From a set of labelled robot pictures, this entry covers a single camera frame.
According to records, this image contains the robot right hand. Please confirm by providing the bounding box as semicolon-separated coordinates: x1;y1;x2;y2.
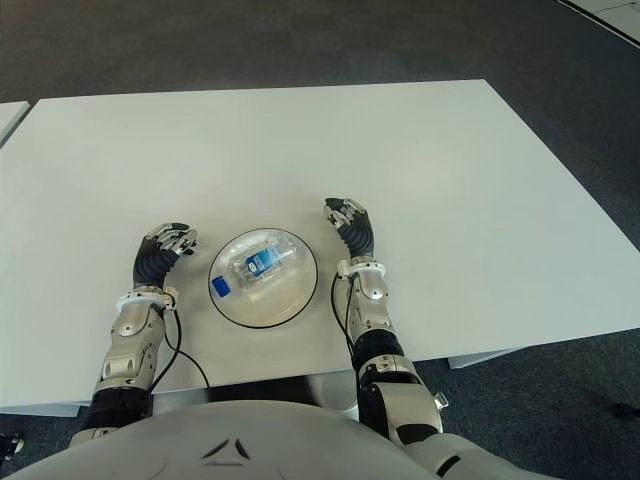
323;196;377;265

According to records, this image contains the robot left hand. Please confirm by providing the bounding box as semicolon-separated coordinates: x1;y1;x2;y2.
131;220;201;291

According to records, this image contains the clear water bottle blue cap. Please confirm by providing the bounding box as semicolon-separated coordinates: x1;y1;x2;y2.
210;238;298;301

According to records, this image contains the white plate black rim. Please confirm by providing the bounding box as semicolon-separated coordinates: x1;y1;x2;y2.
206;227;321;330

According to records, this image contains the white cylindrical robot waist part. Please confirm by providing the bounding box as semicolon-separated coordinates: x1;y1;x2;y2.
306;372;362;415

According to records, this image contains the grey robot torso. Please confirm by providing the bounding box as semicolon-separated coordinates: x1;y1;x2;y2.
0;399;436;480

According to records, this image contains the white neighbouring table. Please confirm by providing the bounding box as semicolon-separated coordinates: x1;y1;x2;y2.
0;100;32;145
556;0;640;40

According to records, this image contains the black caster wheel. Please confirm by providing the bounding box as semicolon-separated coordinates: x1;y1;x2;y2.
0;431;26;459

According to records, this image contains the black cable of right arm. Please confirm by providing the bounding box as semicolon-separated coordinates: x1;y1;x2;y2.
330;273;359;354

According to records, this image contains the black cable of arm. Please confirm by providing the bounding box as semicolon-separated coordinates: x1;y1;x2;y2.
148;299;212;390
330;273;359;354

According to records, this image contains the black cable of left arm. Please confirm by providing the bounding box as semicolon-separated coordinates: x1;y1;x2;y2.
148;299;212;390

